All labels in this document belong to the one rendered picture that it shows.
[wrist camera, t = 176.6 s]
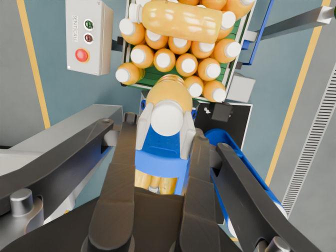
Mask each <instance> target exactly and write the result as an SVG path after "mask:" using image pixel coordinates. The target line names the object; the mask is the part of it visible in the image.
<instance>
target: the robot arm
mask: <svg viewBox="0 0 336 252"><path fill-rule="evenodd" d="M153 107H154V104H153V103H152V102H149V103H147V105H146V107H145V109H144V110H143V112H142V114H141V116H139V115H138V114H136V113H133V112H125V113H124V114H123V122H122V124H121V125H116V124H114V121H113V120H111V119H108V118H101V119H98V120H97V121H95V122H94V123H92V124H90V125H89V126H87V127H85V128H84V129H82V130H81V131H79V132H77V133H76V134H74V135H73V136H71V137H69V138H68V139H66V140H65V141H63V142H61V143H60V144H58V145H57V146H55V147H53V148H52V149H50V150H49V151H47V152H45V153H44V154H42V155H40V156H39V157H37V158H36V159H34V160H32V161H31V162H29V163H28V164H26V165H24V166H23V167H21V168H19V169H17V170H14V171H11V172H9V173H6V174H4V175H1V176H0V252H322V251H321V250H320V249H318V248H317V247H316V246H315V245H314V244H313V243H312V242H311V241H310V240H309V239H308V238H306V237H305V236H304V235H303V234H302V233H301V232H300V231H299V230H298V229H297V228H296V227H295V226H293V225H292V224H291V223H290V222H289V221H288V220H287V218H286V217H285V216H284V214H283V213H282V212H281V211H280V209H279V208H278V207H277V205H276V204H275V203H274V201H273V200H272V199H271V198H270V196H269V195H268V194H267V192H266V191H265V190H264V189H263V187H262V186H261V185H260V183H259V182H258V181H257V180H256V178H255V177H254V176H253V174H252V173H251V172H250V171H249V169H248V168H247V167H246V165H245V164H244V163H243V161H242V160H241V159H240V158H239V156H238V155H237V154H236V152H235V151H234V150H233V149H232V147H231V146H229V145H228V144H226V143H221V142H219V143H218V144H217V146H215V145H212V144H210V141H209V139H208V138H207V137H205V136H204V133H203V131H202V130H201V129H200V128H196V127H195V126H194V122H193V119H192V115H191V112H190V111H188V110H186V111H185V112H184V116H183V126H182V128H181V129H180V131H179V135H180V158H181V159H183V160H187V159H188V158H189V159H188V162H187V166H186V167H187V168H186V173H185V177H184V182H183V186H182V191H181V195H178V194H157V193H154V192H152V191H150V190H147V189H145V188H142V187H138V186H135V173H136V165H135V156H136V150H141V149H142V147H143V144H144V141H145V138H146V135H147V132H148V129H149V126H150V123H151V115H152V112H153ZM111 146H115V150H114V154H113V157H112V161H111V162H110V163H109V166H108V169H107V172H106V176H105V179H104V182H103V186H102V189H101V192H100V196H98V197H96V198H94V199H92V200H90V201H88V202H86V203H84V204H82V205H81V206H79V207H77V208H75V209H73V210H71V211H69V212H67V213H65V214H63V215H61V216H59V217H58V218H56V219H54V220H52V221H50V222H48V223H46V224H44V221H45V220H46V219H47V218H48V217H50V216H51V215H52V213H53V212H54V211H55V210H56V209H57V208H58V207H59V206H60V205H61V204H62V203H63V202H64V201H65V199H66V198H67V197H68V196H69V195H70V194H71V193H72V192H73V190H74V189H75V188H76V187H77V186H78V185H79V184H80V183H81V181H82V180H83V179H84V178H85V177H86V176H87V175H88V174H89V172H90V171H91V170H92V169H93V168H94V167H95V166H96V165H97V163H98V162H99V161H100V160H101V159H102V158H103V157H104V156H105V154H106V153H107V152H108V151H109V150H110V149H111ZM189 155H190V156H189ZM210 173H211V175H212V178H213V180H214V183H215V185H216V188H217V190H218V193H219V195H220V198H221V200H222V202H223V205H224V207H225V210H226V212H227V215H228V217H229V220H230V222H231V224H232V227H233V229H234V232H235V234H236V237H237V239H238V242H239V244H240V246H241V248H242V250H243V251H242V250H241V249H240V248H239V247H238V246H237V245H236V244H235V243H234V242H233V240H232V239H231V238H230V237H229V236H228V235H227V234H226V233H225V232H224V231H223V229H222V228H221V227H220V226H219V225H218V224H217V223H216V210H215V193H214V184H213V183H211V178H210ZM43 224H44V225H43Z"/></svg>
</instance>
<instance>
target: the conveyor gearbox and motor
mask: <svg viewBox="0 0 336 252"><path fill-rule="evenodd" d="M255 83H256V79H254V78H249V77H245V76H243V75H242V74H240V73H239V72H233V75H232V79H231V82H230V85H229V88H228V91H227V94H226V97H225V98H226V99H227V100H232V101H237V102H242V103H247V102H248V101H249V98H250V95H251V93H252V90H253V87H254V85H255Z"/></svg>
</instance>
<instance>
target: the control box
mask: <svg viewBox="0 0 336 252"><path fill-rule="evenodd" d="M65 13H66V55H67V69H68V70H72V71H77V72H82V73H87V74H92V75H97V76H100V75H105V74H109V73H110V65H111V49H112V34H113V18H114V11H113V10H112V9H111V8H109V7H108V6H107V5H106V4H105V3H104V2H102V1H101V0H65ZM75 16H76V17H75ZM74 18H75V19H74ZM86 20H89V21H91V22H92V24H93V27H92V29H87V28H86V27H85V21H86ZM75 22H76V23H75ZM76 26H77V27H76ZM86 34H89V35H91V36H92V42H86V41H85V38H84V37H85V35H86ZM74 35H75V36H74ZM78 49H83V50H85V51H86V53H87V60H86V61H84V62H81V61H78V60H77V58H76V56H75V53H76V50H78Z"/></svg>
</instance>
